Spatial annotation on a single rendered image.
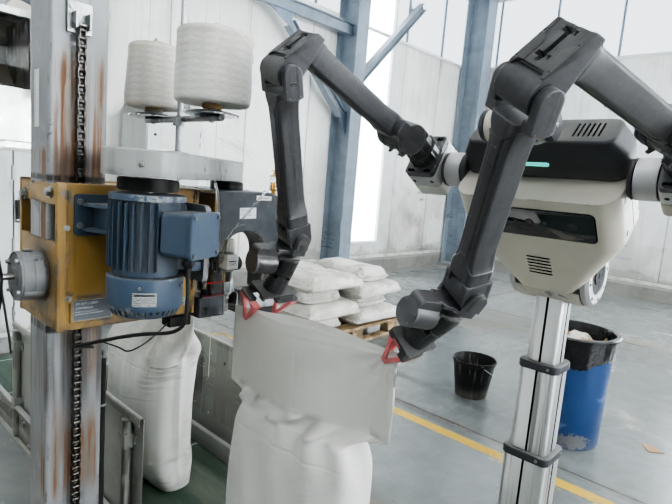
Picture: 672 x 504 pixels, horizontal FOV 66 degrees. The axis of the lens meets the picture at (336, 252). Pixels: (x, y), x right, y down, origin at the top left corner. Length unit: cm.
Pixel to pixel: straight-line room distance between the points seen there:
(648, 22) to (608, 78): 867
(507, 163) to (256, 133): 583
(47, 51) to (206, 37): 33
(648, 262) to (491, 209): 824
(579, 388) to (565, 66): 261
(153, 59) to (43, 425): 88
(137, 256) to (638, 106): 91
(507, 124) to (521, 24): 947
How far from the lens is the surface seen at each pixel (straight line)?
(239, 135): 640
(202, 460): 203
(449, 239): 1001
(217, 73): 115
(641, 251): 908
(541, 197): 127
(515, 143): 80
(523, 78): 78
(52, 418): 138
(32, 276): 125
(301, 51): 110
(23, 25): 375
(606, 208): 123
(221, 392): 215
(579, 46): 79
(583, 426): 335
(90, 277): 125
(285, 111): 112
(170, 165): 105
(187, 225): 102
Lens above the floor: 139
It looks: 8 degrees down
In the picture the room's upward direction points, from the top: 5 degrees clockwise
